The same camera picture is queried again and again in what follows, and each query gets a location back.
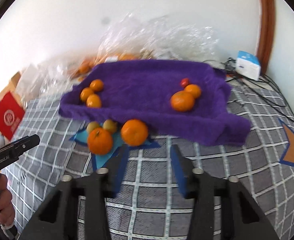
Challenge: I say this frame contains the oval orange fruit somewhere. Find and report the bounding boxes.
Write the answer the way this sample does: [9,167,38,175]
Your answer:
[80,87,94,102]
[86,94,102,108]

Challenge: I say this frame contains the round orange fruit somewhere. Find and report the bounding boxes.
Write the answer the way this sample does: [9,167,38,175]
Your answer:
[90,79,104,93]

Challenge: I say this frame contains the small orange-red fruit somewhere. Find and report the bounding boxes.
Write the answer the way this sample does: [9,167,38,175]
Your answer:
[180,78,190,88]

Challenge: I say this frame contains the orange fruits in bag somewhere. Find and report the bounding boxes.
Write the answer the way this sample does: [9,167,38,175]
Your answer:
[68,53,139,79]

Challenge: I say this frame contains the left hand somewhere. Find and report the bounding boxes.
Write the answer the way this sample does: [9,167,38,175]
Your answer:
[0,174,15,226]

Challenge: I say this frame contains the large orange tangerine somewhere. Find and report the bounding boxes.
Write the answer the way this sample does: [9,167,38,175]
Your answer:
[87,127,113,155]

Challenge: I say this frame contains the yellow-green small fruit right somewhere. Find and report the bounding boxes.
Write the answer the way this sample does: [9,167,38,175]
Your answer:
[103,119,118,134]

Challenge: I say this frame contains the yellow-green small fruit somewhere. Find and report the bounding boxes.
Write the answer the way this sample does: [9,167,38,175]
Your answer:
[86,121,101,134]
[103,119,118,134]

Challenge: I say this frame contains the red packet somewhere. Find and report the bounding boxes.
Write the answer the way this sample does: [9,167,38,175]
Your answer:
[0,92,25,140]

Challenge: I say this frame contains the yellow-green small fruit left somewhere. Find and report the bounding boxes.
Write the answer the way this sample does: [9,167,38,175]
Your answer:
[86,121,101,134]

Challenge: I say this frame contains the grey checked bed sheet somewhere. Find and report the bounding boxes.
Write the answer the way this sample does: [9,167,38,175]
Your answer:
[4,87,294,239]

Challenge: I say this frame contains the purple towel tray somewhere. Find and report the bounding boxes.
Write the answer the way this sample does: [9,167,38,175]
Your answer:
[58,60,251,146]

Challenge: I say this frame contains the clear plastic bag left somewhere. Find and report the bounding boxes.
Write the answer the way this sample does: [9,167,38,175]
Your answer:
[15,59,81,102]

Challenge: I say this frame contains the clear plastic bag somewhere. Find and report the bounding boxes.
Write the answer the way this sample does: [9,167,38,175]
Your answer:
[15,59,81,102]
[97,14,219,62]

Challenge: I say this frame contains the white blue tissue pack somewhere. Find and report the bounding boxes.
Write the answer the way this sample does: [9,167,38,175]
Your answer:
[236,50,261,81]

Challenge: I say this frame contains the clear plastic bag right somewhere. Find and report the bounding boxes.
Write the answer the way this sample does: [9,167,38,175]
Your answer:
[97,14,219,62]

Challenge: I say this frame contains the black cables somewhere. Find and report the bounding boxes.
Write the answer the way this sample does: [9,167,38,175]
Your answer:
[204,57,294,123]

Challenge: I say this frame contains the brown wooden door frame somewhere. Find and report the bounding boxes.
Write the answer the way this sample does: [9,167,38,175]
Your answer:
[256,0,276,74]

